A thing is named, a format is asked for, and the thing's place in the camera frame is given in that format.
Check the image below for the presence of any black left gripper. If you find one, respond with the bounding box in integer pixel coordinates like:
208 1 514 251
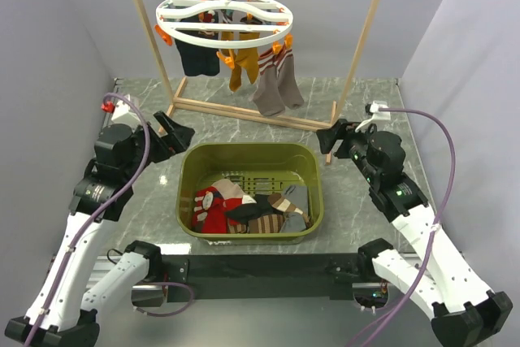
123 110 194 181

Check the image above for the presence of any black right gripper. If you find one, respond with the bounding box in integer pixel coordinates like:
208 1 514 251
315 118 380 184

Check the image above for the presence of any red santa sock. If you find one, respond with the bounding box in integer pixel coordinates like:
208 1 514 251
191 186 244 234

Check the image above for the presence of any white round clip hanger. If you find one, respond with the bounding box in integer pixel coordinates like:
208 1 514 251
155 0 293 49

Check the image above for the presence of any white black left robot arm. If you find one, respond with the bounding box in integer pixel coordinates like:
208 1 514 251
5 93 195 346

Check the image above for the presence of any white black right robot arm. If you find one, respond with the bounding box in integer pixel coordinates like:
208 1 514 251
317 119 513 346

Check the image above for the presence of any wooden clothes rack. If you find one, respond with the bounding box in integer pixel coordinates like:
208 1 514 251
116 0 392 166

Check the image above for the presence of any grey sock in basket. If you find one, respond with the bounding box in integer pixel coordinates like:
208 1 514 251
279 184 309 233

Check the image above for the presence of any beige sock in basket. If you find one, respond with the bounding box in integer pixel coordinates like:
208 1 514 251
212 179 256 206

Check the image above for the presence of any grey-brown striped sock pair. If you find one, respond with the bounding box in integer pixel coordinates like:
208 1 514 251
252 44 305 117

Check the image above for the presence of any olive green plastic basket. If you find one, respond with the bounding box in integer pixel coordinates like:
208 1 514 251
176 142 324 245

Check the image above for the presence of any navy hanging sock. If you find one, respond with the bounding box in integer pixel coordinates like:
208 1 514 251
174 11 223 78

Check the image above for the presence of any black sock in basket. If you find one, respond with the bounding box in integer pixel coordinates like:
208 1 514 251
225 194 281 224

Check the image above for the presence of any brown striped sock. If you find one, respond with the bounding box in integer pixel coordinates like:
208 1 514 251
227 193 313 234

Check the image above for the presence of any mustard yellow sock pair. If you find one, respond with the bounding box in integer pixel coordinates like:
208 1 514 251
217 47 259 92

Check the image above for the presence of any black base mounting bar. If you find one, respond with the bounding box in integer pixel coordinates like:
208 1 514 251
163 254 381 300

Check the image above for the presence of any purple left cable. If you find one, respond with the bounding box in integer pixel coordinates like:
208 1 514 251
22 93 151 347

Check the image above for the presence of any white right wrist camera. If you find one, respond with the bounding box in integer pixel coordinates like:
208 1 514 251
355 101 391 132

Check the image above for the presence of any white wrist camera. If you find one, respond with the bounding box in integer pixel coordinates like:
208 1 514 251
355 101 391 132
102 100 141 128

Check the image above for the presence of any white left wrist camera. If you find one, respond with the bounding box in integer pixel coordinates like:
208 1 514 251
102 100 141 128

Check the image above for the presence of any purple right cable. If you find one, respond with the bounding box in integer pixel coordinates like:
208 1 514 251
347 107 456 347

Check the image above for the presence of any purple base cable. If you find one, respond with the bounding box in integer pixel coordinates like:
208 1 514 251
132 280 196 318

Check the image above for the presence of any aluminium rail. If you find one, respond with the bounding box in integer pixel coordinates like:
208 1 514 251
87 255 431 293

